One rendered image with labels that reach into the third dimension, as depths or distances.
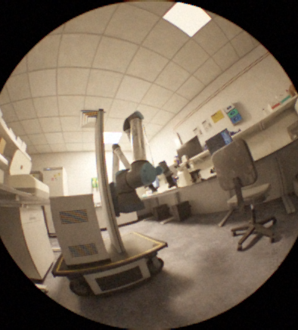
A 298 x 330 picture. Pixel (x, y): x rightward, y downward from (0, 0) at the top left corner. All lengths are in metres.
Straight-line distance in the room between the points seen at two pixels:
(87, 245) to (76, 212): 0.24
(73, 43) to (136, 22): 0.90
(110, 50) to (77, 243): 2.25
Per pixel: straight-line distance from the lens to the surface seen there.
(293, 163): 2.28
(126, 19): 1.96
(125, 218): 3.37
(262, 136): 2.20
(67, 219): 0.82
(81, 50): 2.04
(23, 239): 1.28
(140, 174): 0.71
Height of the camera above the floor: 0.75
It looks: 16 degrees up
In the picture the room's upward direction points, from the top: 14 degrees counter-clockwise
